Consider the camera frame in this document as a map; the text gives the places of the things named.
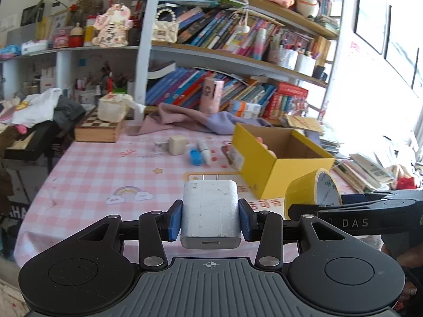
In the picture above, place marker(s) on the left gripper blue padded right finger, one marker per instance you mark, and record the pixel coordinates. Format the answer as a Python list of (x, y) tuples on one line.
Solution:
[(246, 214)]

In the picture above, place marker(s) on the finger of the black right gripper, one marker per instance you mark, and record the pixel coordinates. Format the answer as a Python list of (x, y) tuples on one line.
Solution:
[(295, 211)]

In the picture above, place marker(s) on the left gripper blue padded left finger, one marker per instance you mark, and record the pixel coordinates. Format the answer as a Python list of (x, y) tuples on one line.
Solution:
[(174, 215)]

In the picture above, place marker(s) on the yellow tape roll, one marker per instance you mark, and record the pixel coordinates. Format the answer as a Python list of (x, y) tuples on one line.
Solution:
[(312, 189)]

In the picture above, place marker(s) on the white USB charger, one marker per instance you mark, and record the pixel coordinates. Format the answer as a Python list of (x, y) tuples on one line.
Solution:
[(210, 215)]

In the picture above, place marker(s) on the blue small cap object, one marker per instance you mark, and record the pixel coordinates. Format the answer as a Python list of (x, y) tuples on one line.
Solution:
[(195, 157)]

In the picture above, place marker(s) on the cream wooden cube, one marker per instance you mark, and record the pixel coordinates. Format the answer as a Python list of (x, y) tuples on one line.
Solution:
[(177, 145)]

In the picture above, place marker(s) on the white tube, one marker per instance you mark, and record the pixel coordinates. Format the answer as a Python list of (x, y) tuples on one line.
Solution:
[(205, 152)]

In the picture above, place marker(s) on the pink plush toy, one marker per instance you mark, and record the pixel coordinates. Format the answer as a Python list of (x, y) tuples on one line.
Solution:
[(260, 140)]

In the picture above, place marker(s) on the person's hand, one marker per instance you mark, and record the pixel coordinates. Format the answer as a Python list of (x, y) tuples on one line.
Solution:
[(409, 256)]

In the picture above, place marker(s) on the yellow cardboard box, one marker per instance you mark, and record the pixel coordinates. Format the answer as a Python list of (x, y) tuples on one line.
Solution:
[(268, 177)]

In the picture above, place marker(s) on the brown paper envelope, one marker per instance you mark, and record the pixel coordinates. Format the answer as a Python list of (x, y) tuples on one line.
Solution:
[(304, 123)]

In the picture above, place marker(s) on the pink purple cloth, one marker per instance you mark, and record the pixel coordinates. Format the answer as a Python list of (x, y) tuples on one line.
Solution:
[(169, 116)]

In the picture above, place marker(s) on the pink checkered tablecloth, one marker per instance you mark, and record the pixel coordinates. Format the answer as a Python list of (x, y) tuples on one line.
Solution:
[(126, 178)]

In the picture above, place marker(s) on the white orange medicine boxes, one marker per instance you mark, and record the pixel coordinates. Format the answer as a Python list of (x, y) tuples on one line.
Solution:
[(247, 110)]

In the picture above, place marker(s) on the red boxed book set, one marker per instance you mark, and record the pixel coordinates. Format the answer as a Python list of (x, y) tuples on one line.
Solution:
[(283, 99)]

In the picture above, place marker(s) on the wooden chess box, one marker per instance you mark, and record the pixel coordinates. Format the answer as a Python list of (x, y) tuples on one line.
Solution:
[(92, 129)]

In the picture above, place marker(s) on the cream tissue pack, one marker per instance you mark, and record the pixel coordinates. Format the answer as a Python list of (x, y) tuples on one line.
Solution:
[(114, 107)]

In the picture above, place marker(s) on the pink cylindrical device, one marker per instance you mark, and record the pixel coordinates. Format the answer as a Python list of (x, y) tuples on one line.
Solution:
[(211, 95)]

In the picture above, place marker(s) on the pile of clothes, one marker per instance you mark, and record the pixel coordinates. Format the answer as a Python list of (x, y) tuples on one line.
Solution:
[(49, 106)]

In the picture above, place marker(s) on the white wooden bookshelf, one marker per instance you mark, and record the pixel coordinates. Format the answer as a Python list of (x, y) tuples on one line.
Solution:
[(49, 43)]

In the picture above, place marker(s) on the cream quilted handbag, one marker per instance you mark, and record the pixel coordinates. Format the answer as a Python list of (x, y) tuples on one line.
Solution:
[(165, 31)]

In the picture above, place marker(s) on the pink lucky cat figure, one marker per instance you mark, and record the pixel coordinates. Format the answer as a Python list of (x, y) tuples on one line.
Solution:
[(113, 27)]

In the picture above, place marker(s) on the panda plush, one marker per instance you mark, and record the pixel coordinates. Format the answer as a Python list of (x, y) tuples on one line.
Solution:
[(308, 8)]

